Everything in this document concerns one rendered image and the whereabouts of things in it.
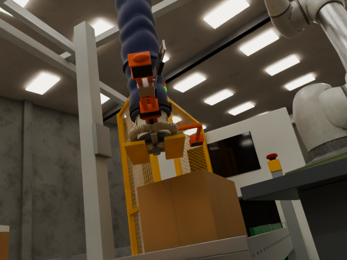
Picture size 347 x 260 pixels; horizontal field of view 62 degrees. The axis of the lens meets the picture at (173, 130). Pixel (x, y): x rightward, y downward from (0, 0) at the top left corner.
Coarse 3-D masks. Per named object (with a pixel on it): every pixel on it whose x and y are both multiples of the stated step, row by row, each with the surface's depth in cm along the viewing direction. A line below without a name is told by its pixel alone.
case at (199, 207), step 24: (144, 192) 157; (168, 192) 151; (192, 192) 145; (216, 192) 154; (144, 216) 153; (168, 216) 147; (192, 216) 142; (216, 216) 142; (240, 216) 183; (144, 240) 150; (168, 240) 144; (192, 240) 139
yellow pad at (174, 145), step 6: (168, 138) 136; (174, 138) 136; (180, 138) 136; (168, 144) 142; (174, 144) 143; (180, 144) 145; (168, 150) 150; (174, 150) 152; (180, 150) 154; (168, 156) 161; (174, 156) 163; (180, 156) 165
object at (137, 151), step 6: (126, 144) 134; (132, 144) 134; (138, 144) 135; (144, 144) 136; (126, 150) 139; (132, 150) 140; (138, 150) 142; (144, 150) 144; (132, 156) 150; (138, 156) 151; (144, 156) 153; (132, 162) 160; (138, 162) 162; (144, 162) 164
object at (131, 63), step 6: (132, 54) 96; (132, 60) 95; (144, 60) 95; (150, 60) 95; (132, 66) 95; (138, 66) 95; (144, 66) 96; (150, 66) 96; (132, 72) 98; (138, 72) 99; (144, 72) 99; (150, 72) 100; (132, 78) 102; (138, 78) 102
